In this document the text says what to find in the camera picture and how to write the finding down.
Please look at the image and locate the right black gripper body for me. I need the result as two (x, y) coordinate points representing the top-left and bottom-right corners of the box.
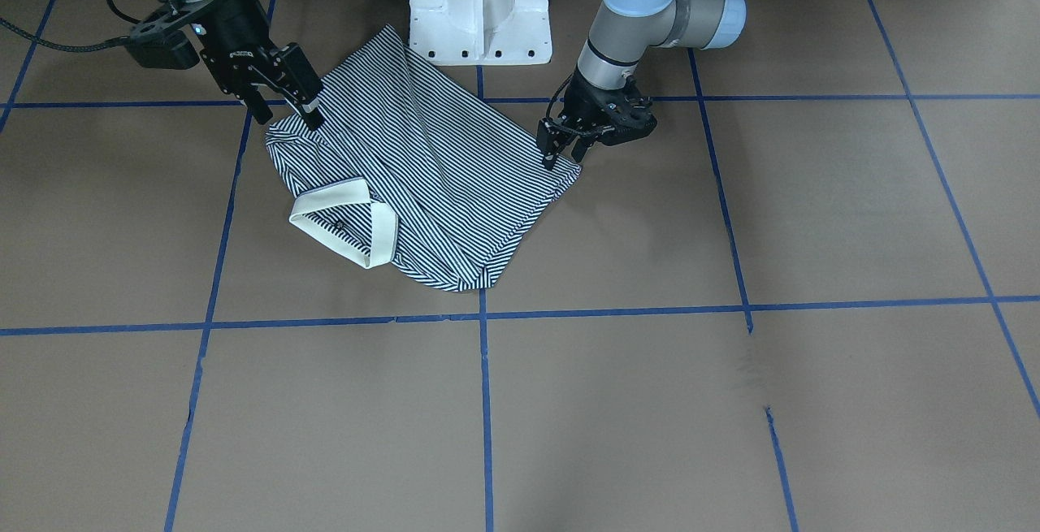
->
(196, 0), (284, 99)

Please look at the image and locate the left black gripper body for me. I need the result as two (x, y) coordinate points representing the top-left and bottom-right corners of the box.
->
(561, 71), (657, 147)

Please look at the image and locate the striped polo shirt white collar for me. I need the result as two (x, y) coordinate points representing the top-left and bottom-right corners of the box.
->
(265, 24), (583, 292)

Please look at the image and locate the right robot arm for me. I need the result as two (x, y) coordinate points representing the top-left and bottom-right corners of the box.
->
(126, 0), (324, 130)

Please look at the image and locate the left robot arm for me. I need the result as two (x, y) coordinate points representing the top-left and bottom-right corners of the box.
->
(535, 0), (1038, 171)

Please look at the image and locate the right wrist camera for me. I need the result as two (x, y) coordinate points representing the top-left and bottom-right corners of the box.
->
(125, 3), (200, 70)

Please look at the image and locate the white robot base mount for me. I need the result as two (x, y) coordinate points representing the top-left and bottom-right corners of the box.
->
(407, 0), (553, 67)

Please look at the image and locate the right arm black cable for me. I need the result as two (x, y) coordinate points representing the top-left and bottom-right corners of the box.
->
(0, 0), (155, 54)

